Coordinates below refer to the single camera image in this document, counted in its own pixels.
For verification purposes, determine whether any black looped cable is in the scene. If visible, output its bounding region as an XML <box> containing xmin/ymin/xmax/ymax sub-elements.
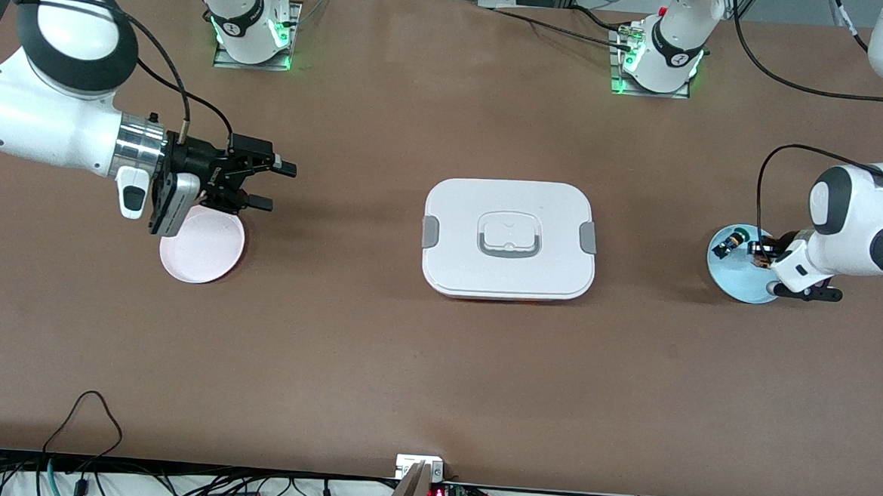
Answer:
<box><xmin>42</xmin><ymin>387</ymin><xmax>126</xmax><ymax>463</ymax></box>

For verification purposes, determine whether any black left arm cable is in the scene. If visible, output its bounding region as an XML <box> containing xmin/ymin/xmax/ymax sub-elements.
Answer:
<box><xmin>719</xmin><ymin>0</ymin><xmax>883</xmax><ymax>260</ymax></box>

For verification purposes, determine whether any white lidded box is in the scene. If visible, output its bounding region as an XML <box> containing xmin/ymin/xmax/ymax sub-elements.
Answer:
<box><xmin>419</xmin><ymin>175</ymin><xmax>601</xmax><ymax>307</ymax></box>

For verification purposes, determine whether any light blue round plate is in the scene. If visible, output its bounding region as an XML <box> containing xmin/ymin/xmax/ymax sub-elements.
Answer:
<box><xmin>704</xmin><ymin>222</ymin><xmax>788</xmax><ymax>306</ymax></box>

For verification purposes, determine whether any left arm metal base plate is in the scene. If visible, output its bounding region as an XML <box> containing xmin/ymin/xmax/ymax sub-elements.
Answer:
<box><xmin>607</xmin><ymin>26</ymin><xmax>695</xmax><ymax>101</ymax></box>

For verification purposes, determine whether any black base cable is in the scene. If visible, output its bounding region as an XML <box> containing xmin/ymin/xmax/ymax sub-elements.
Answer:
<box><xmin>488</xmin><ymin>2</ymin><xmax>640</xmax><ymax>54</ymax></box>

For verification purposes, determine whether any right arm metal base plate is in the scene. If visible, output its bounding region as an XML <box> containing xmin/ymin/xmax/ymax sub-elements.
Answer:
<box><xmin>211</xmin><ymin>0</ymin><xmax>302</xmax><ymax>72</ymax></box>

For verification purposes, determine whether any pink round plate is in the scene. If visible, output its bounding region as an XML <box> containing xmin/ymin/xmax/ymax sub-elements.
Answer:
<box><xmin>157</xmin><ymin>203</ymin><xmax>248</xmax><ymax>287</ymax></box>

